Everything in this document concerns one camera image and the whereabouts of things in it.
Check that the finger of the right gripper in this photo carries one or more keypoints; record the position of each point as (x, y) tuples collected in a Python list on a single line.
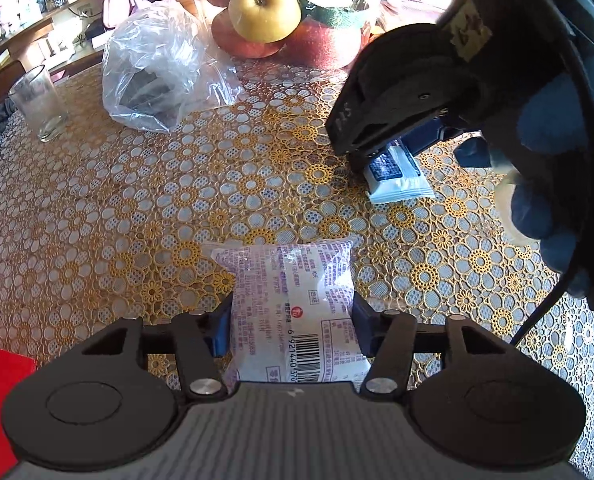
[(436, 130), (383, 167)]

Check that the red apple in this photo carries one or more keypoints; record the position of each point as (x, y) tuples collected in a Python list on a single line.
[(313, 44)]

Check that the white purple snack packet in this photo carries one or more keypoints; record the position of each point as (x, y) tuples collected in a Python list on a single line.
[(291, 313)]

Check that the pink bag on shelf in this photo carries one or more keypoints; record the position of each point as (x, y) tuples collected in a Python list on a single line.
[(116, 11)]

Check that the blue white snack packet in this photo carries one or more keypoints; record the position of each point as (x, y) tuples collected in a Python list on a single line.
[(412, 184)]

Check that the wooden tv cabinet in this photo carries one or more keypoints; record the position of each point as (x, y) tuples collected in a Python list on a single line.
[(58, 40)]

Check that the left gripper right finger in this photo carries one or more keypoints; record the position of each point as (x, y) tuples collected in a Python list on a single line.
[(388, 339)]

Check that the clear bag with dark contents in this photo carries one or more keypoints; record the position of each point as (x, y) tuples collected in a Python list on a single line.
[(162, 64)]

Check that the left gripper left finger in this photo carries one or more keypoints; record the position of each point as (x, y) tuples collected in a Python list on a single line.
[(198, 341)]

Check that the clear drinking glass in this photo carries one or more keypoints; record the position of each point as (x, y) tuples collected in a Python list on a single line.
[(36, 98)]

